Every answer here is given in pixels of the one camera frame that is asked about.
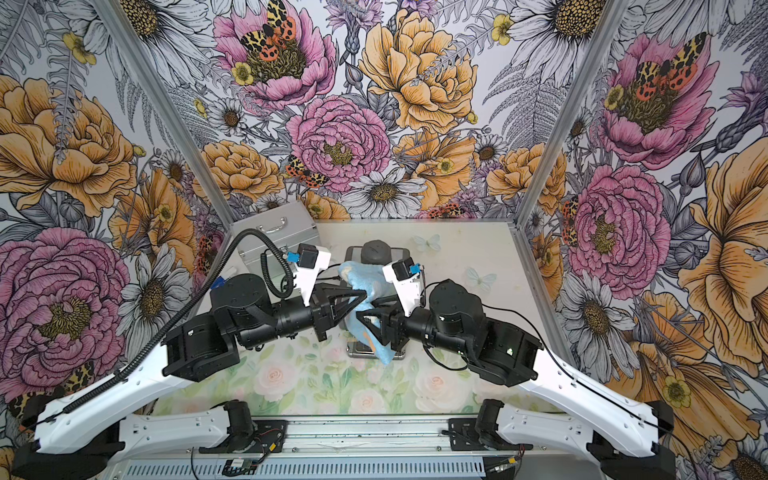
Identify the white vented cable duct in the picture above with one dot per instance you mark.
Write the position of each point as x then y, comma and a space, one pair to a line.
460, 467

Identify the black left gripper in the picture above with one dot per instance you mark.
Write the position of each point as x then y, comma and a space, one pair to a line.
324, 312

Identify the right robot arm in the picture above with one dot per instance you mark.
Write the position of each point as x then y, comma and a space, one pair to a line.
623, 437

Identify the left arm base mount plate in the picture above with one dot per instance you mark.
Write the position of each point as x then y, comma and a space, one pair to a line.
262, 436

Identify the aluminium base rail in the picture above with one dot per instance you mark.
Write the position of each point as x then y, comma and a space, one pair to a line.
372, 435

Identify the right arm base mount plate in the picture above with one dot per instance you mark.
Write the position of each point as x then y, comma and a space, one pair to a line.
464, 435

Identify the silver metal case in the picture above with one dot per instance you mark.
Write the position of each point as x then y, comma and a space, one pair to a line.
287, 226

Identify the grey coffee machine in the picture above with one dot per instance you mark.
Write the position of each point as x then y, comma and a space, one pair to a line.
376, 252

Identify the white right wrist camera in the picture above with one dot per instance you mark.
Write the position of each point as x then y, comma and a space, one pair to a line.
406, 278

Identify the blue patterned cleaning cloth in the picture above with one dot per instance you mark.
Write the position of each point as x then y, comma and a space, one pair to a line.
369, 278

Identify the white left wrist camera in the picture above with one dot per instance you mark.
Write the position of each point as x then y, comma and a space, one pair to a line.
309, 260

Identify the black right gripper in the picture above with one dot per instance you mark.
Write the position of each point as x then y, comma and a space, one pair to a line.
393, 318

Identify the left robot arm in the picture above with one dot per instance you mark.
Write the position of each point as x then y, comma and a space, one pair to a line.
80, 435

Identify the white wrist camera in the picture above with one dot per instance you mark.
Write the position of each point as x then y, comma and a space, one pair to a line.
309, 260
406, 278

